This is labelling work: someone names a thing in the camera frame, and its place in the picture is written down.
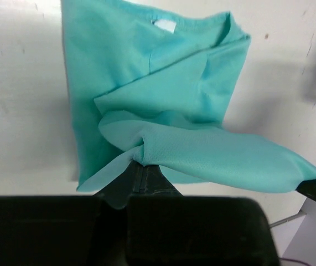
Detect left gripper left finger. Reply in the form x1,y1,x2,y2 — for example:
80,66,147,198
0,162,146,265

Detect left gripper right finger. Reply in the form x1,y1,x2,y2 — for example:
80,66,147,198
126,166,280,265

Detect teal t shirt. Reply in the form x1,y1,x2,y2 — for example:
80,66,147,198
60,0,316,210

